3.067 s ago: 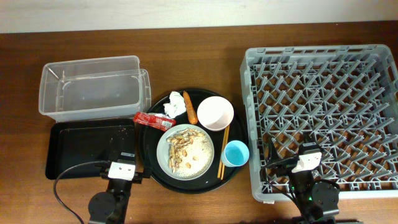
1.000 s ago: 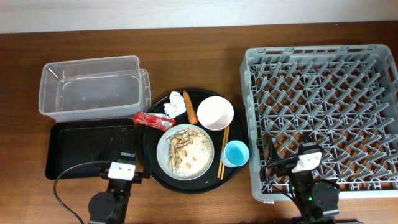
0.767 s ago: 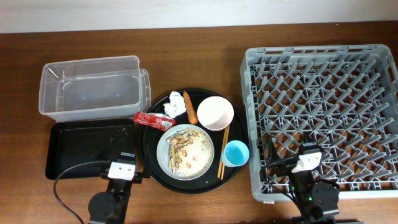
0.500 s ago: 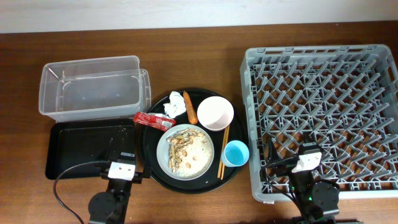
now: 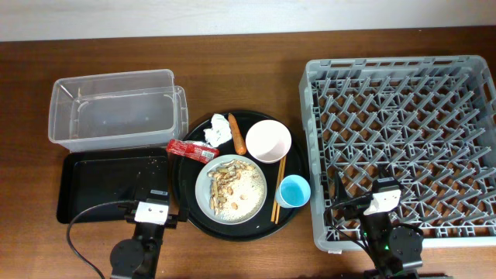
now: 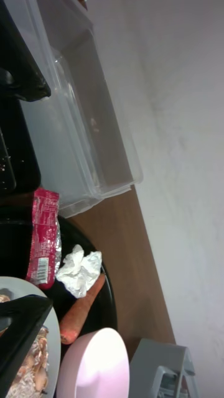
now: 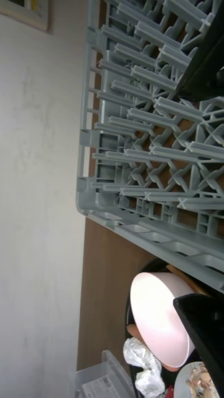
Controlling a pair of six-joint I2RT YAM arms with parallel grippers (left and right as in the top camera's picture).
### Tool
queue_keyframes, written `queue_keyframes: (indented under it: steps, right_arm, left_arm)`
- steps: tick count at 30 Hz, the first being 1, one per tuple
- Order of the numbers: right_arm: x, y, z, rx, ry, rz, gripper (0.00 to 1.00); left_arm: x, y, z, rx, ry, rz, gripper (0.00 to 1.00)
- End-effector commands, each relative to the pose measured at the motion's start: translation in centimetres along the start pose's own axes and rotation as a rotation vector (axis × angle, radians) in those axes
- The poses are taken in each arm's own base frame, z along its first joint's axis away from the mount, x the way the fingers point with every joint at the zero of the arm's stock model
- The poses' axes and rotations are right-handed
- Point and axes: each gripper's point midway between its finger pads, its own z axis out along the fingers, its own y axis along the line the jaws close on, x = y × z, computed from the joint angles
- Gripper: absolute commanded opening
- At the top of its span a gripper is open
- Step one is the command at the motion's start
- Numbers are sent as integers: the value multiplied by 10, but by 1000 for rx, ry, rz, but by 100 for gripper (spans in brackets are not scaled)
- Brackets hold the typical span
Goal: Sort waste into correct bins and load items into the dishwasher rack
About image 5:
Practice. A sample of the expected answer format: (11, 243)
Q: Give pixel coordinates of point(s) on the crumpled white tissue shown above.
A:
(220, 132)

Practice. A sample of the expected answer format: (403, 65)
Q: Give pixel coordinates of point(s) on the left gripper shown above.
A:
(170, 221)

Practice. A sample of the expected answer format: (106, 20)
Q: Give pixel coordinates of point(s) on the wooden chopstick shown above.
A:
(276, 208)
(277, 196)

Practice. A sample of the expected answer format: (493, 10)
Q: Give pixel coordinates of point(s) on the grey plate with food scraps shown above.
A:
(231, 189)

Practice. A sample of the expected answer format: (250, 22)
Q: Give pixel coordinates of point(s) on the clear plastic bin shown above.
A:
(118, 110)

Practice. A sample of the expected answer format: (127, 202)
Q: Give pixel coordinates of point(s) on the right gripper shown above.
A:
(356, 208)

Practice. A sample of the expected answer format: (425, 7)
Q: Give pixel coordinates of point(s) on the black round tray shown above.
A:
(185, 171)

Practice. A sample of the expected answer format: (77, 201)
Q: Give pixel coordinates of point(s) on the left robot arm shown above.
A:
(138, 256)

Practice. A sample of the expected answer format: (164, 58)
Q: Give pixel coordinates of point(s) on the black rectangular tray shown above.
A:
(97, 177)

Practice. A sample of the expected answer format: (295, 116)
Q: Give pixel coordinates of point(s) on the red snack wrapper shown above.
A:
(195, 150)

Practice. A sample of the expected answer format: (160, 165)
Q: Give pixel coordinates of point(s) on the light blue cup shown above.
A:
(295, 191)

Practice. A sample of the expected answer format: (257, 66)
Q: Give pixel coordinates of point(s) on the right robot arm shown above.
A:
(394, 249)

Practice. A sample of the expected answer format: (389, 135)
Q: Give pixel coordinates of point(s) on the grey dishwasher rack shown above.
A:
(429, 120)

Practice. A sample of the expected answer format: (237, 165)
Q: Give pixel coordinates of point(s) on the orange carrot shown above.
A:
(238, 141)

